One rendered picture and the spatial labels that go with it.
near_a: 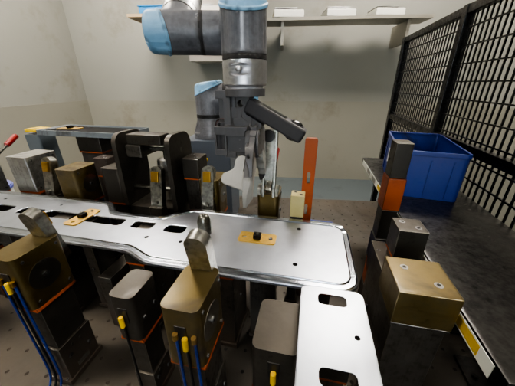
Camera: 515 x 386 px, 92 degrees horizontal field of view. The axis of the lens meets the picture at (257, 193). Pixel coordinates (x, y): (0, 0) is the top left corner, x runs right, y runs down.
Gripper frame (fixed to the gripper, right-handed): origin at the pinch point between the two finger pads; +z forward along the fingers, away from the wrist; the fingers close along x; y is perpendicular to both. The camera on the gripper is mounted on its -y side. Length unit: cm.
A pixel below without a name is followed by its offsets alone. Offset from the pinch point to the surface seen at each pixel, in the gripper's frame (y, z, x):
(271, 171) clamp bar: -0.6, 0.1, -14.6
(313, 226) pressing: -12.3, 11.3, -8.0
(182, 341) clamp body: 5.0, 11.5, 25.8
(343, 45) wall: -41, -63, -323
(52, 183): 69, 8, -12
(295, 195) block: -7.3, 4.8, -10.9
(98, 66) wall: 285, -44, -284
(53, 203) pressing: 62, 11, -5
